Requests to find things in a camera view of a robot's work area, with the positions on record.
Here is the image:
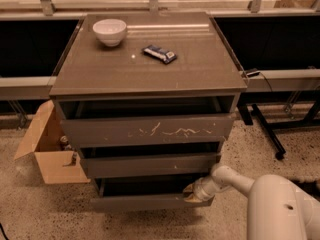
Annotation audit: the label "open cardboard box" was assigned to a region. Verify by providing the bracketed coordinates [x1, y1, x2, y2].
[14, 100, 90, 184]

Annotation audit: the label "white ceramic bowl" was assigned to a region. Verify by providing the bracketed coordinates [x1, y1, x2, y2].
[92, 19, 127, 47]

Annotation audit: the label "grey middle drawer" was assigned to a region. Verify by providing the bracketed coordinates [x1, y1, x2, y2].
[81, 141, 222, 178]

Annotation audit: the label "black metal stand leg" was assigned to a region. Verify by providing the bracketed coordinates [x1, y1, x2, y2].
[252, 104, 286, 160]

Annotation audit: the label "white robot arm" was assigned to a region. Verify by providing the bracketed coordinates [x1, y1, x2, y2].
[183, 164, 320, 240]

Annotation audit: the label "grey bottom drawer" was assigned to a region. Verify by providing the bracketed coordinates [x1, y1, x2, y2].
[91, 173, 213, 212]

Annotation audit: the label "black power adapter with cable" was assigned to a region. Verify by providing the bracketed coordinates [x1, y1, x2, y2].
[244, 68, 273, 92]

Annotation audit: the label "blue snack packet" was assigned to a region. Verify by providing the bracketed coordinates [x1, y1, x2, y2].
[142, 45, 177, 64]

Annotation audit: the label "grey top drawer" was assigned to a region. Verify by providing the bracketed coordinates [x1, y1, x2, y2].
[56, 95, 237, 148]

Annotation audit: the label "grey drawer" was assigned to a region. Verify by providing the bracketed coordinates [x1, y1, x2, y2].
[81, 141, 222, 178]
[56, 95, 237, 148]
[91, 173, 213, 212]

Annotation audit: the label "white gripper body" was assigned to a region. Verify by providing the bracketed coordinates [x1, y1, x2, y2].
[193, 176, 228, 202]

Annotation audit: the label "bottles inside cardboard box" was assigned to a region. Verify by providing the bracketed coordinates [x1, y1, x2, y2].
[59, 136, 77, 166]

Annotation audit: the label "grey drawer cabinet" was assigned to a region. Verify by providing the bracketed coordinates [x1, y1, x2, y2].
[49, 11, 248, 185]

